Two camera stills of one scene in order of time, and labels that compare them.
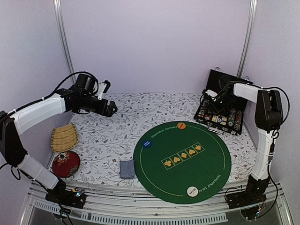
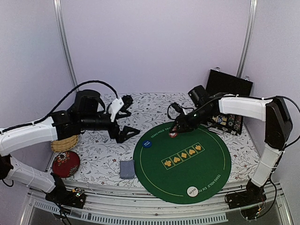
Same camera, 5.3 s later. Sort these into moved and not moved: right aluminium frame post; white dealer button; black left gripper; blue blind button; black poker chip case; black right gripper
Moved: black left gripper; black right gripper
Not moved: black poker chip case; blue blind button; right aluminium frame post; white dealer button
